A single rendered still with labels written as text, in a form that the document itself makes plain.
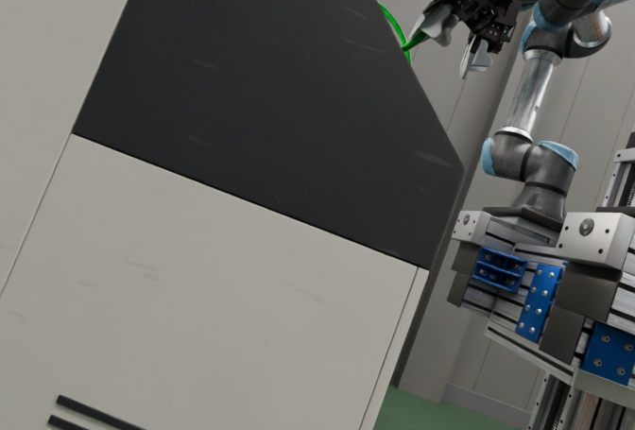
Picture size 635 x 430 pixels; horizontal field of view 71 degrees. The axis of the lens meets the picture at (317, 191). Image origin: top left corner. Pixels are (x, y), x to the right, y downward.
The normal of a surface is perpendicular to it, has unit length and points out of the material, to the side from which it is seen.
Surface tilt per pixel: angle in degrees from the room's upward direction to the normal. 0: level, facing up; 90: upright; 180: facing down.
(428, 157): 90
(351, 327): 90
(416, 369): 90
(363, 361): 90
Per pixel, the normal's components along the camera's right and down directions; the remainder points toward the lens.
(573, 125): 0.11, -0.04
